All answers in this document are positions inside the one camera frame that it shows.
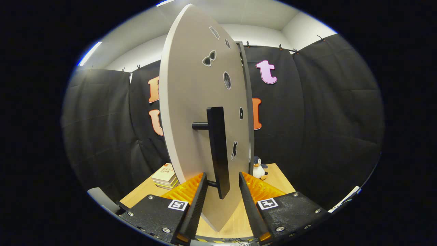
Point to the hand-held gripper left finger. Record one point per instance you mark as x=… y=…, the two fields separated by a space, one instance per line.
x=196 y=208

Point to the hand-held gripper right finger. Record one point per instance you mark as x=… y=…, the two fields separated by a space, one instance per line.
x=251 y=208

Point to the dark grey shoe cabinet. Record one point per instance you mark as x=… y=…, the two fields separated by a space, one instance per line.
x=252 y=147

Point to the grey cover book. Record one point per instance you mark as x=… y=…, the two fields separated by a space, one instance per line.
x=167 y=187

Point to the yellow edged book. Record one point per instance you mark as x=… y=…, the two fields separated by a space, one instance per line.
x=169 y=183

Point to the penguin plush toy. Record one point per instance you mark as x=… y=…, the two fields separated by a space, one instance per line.
x=259 y=169

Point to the beige cover book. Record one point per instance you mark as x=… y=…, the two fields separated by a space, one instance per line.
x=164 y=172

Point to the white sheet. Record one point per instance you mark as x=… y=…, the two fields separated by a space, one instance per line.
x=344 y=200

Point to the black backdrop cloth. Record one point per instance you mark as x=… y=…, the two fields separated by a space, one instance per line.
x=324 y=119

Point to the ceiling light panel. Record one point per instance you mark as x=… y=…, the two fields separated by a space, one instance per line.
x=89 y=54
x=165 y=2

